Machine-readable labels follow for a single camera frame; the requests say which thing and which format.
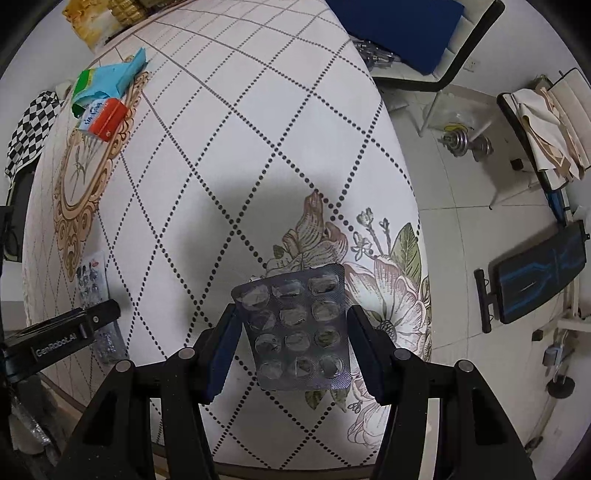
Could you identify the white wall socket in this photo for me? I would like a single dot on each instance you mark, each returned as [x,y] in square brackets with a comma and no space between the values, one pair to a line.
[471,64]

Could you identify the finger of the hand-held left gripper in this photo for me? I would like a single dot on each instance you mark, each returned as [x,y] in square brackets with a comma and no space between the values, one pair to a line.
[104,316]

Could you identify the square silver blister pack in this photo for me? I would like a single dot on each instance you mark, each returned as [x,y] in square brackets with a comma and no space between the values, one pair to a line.
[300,332]

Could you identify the black bench with blue lines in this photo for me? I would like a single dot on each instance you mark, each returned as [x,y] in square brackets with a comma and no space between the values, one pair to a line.
[535,277]

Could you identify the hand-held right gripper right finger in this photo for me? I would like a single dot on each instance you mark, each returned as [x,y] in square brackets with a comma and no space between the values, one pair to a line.
[371,364]

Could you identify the long silver blister pack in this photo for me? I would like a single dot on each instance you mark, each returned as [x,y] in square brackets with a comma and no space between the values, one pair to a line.
[90,281]

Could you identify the chrome dumbbell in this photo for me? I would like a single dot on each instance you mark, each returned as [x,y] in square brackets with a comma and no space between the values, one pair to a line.
[466,143]

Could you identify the blue seat cushion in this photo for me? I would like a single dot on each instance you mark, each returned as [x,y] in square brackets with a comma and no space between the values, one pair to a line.
[397,27]

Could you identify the blue plastic item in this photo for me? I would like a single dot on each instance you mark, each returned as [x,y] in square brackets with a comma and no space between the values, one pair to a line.
[556,203]

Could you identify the chair with blue cushion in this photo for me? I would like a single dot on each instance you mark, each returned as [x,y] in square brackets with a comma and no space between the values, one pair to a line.
[461,55]

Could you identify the yellow snack bag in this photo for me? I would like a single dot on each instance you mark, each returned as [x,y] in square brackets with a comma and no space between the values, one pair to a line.
[87,21]

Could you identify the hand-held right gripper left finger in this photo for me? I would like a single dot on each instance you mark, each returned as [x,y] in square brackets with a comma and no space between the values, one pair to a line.
[220,364]

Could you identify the crumpled clear plastic bag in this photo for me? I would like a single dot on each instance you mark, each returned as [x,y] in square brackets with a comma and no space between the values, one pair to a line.
[27,424]

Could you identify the beige cloth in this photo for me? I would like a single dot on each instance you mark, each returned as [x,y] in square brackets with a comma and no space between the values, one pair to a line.
[554,129]

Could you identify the black white checkered cloth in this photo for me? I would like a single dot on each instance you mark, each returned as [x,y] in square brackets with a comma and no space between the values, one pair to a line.
[27,134]

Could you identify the red and blue small box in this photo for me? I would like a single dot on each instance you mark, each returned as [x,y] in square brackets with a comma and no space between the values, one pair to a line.
[104,120]

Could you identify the white padded chair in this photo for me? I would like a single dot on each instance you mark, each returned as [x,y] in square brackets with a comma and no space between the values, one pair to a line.
[521,138]

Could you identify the green and blue packet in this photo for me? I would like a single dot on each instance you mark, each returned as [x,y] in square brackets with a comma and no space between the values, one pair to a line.
[108,78]

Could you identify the floral diamond patterned tablecloth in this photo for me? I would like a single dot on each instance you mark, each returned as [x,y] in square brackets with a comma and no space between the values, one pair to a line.
[231,161]

